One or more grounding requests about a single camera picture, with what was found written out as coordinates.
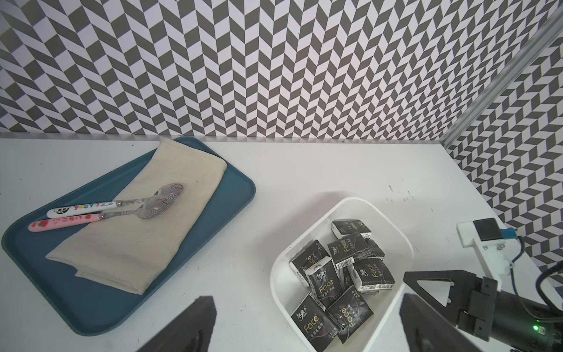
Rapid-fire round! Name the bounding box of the black tissue pack seven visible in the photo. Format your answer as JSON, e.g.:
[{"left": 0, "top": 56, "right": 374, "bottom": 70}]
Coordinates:
[{"left": 326, "top": 286, "right": 373, "bottom": 344}]

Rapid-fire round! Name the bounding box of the white storage box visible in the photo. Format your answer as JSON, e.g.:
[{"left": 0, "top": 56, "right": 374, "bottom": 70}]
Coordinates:
[{"left": 270, "top": 197, "right": 414, "bottom": 351}]

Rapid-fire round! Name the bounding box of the black tissue pack four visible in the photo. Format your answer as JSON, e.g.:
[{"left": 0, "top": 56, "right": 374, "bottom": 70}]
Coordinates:
[{"left": 349, "top": 259, "right": 395, "bottom": 295}]

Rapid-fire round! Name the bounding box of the pink handled spoon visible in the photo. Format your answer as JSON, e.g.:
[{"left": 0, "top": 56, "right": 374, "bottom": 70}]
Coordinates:
[{"left": 28, "top": 198, "right": 173, "bottom": 233}]

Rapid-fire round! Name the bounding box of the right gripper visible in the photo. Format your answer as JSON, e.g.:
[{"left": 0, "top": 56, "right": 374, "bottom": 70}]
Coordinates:
[{"left": 403, "top": 270, "right": 498, "bottom": 341}]

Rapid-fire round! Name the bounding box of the black tissue pack eight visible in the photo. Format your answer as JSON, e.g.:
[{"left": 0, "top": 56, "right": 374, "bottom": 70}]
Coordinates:
[{"left": 367, "top": 239, "right": 385, "bottom": 260}]

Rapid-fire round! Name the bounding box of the black tissue pack six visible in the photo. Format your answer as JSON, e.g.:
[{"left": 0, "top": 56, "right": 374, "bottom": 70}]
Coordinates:
[{"left": 291, "top": 294, "right": 339, "bottom": 351}]

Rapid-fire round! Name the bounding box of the white handled spoon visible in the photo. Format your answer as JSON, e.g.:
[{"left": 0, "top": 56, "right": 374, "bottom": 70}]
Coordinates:
[{"left": 46, "top": 183, "right": 184, "bottom": 219}]

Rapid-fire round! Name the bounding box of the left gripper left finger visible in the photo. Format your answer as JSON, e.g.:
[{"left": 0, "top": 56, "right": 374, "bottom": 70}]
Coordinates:
[{"left": 139, "top": 296, "right": 217, "bottom": 352}]

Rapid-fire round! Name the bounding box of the black tissue pack three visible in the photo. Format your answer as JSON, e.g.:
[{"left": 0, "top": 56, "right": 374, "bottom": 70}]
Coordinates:
[{"left": 305, "top": 257, "right": 343, "bottom": 310}]

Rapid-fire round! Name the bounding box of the black tissue pack five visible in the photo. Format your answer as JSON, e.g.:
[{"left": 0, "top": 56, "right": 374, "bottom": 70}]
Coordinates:
[{"left": 331, "top": 219, "right": 372, "bottom": 239}]

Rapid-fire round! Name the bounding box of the black tissue pack one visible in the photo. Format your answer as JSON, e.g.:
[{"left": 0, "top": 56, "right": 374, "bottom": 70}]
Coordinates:
[{"left": 328, "top": 233, "right": 371, "bottom": 270}]

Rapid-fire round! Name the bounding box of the beige folded cloth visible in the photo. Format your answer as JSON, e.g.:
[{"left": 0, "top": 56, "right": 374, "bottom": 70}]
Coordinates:
[{"left": 46, "top": 139, "right": 227, "bottom": 295}]

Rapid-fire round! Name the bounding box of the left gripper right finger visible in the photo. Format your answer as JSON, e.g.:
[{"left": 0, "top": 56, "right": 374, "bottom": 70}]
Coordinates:
[{"left": 400, "top": 293, "right": 479, "bottom": 351}]

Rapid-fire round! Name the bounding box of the black tissue pack two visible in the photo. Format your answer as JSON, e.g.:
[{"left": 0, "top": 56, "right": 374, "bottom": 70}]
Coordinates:
[{"left": 290, "top": 240, "right": 329, "bottom": 287}]

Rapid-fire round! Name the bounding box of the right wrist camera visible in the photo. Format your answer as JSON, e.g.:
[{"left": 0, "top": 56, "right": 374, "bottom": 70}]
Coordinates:
[{"left": 456, "top": 218, "right": 520, "bottom": 292}]

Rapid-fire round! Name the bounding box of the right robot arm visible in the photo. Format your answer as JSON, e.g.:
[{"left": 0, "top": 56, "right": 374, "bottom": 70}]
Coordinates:
[{"left": 400, "top": 270, "right": 562, "bottom": 351}]

